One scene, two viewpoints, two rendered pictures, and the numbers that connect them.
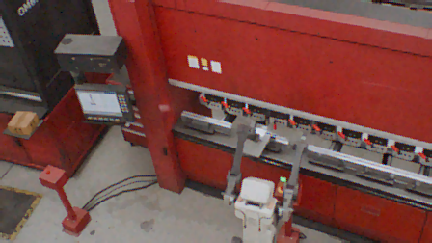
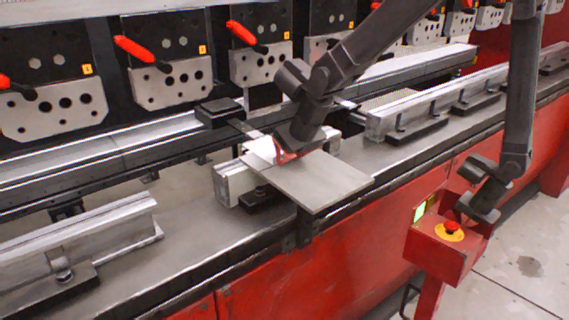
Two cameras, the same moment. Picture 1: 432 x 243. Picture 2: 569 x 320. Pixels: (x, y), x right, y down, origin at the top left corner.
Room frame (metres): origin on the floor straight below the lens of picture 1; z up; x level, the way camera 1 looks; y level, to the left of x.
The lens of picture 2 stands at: (2.86, 0.37, 1.43)
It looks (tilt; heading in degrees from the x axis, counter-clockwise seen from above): 31 degrees down; 290
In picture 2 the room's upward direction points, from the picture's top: straight up
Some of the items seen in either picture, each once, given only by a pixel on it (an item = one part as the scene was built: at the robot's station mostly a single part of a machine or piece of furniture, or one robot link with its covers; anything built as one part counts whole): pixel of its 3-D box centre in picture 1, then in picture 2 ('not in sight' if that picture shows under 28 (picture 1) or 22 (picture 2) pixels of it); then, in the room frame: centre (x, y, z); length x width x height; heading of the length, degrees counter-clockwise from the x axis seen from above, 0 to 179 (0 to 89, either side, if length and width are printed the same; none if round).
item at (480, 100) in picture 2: (374, 177); (477, 102); (2.61, -1.22, 0.89); 0.30 x 0.05 x 0.03; 58
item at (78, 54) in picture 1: (101, 85); not in sight; (3.49, 0.89, 1.53); 0.51 x 0.25 x 0.85; 73
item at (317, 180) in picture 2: (255, 144); (303, 169); (3.06, -0.32, 1.00); 0.26 x 0.18 x 0.01; 148
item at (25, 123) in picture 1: (21, 122); not in sight; (3.71, 1.79, 1.04); 0.30 x 0.26 x 0.12; 63
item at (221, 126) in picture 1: (206, 122); (25, 265); (3.48, 0.07, 0.92); 0.50 x 0.06 x 0.10; 58
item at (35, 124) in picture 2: (214, 98); (41, 76); (3.41, -0.03, 1.26); 0.15 x 0.09 x 0.17; 58
